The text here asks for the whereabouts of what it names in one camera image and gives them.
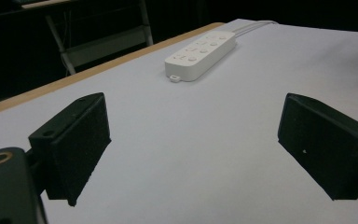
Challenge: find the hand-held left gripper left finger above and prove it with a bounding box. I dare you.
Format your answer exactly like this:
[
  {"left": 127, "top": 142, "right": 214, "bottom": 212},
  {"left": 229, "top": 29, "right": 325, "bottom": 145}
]
[{"left": 27, "top": 91, "right": 112, "bottom": 207}]

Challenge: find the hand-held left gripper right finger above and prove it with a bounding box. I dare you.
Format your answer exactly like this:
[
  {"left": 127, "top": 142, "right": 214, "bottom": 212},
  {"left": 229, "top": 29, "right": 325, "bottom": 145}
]
[{"left": 277, "top": 92, "right": 358, "bottom": 202}]

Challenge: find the white power strip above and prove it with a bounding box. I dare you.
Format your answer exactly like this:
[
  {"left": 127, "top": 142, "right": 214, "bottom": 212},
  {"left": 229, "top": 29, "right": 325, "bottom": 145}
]
[{"left": 163, "top": 30, "right": 238, "bottom": 84}]

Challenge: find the metal stand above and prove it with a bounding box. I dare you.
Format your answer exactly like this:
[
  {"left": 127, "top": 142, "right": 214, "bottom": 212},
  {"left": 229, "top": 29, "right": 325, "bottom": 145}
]
[{"left": 44, "top": 0, "right": 155, "bottom": 77}]

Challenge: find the white power strip cable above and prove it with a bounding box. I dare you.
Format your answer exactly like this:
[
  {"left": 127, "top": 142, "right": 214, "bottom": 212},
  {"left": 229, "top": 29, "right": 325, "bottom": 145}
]
[{"left": 231, "top": 20, "right": 280, "bottom": 35}]

